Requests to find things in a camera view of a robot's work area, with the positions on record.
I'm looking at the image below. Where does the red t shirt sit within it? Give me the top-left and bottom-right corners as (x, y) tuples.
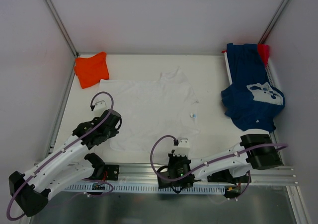
(257, 44), (270, 66)

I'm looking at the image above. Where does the white t shirt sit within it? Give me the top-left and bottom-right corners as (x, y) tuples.
(99, 69), (200, 152)

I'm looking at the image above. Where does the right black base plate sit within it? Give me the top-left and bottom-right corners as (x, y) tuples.
(207, 169), (250, 184)

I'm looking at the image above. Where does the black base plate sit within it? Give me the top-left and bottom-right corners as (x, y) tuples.
(207, 169), (250, 184)
(98, 164), (120, 181)

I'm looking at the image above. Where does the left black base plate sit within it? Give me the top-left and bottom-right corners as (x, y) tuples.
(98, 164), (120, 181)

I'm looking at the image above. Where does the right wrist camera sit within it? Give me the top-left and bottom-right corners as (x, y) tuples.
(172, 138), (190, 157)

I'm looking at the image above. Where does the purple cable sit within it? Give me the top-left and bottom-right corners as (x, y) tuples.
(150, 135), (289, 201)
(6, 91), (115, 221)

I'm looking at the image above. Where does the orange t shirt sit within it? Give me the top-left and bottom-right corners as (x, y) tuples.
(74, 52), (110, 89)

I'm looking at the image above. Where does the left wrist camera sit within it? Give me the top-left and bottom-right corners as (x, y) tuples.
(93, 100), (107, 112)

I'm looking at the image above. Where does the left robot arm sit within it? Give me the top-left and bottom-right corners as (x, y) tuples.
(8, 109), (122, 217)

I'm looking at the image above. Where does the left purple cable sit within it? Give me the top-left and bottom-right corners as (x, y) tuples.
(6, 91), (115, 221)

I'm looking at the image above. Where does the aluminium mounting rail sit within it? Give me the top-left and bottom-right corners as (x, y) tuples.
(108, 163), (299, 186)

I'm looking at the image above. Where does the white slotted cable duct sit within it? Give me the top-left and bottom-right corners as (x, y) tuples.
(65, 182), (225, 195)

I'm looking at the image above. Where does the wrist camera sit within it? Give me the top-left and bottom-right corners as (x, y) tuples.
(172, 138), (190, 157)
(93, 100), (107, 112)

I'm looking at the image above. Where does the white perforated basket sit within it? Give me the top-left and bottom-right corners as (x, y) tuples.
(223, 51), (281, 89)

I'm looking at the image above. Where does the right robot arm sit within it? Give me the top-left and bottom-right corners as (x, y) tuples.
(153, 134), (288, 193)

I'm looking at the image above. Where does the blue printed t shirt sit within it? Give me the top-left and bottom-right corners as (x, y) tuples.
(221, 43), (285, 132)

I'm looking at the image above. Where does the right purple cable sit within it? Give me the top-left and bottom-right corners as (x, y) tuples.
(150, 135), (289, 201)

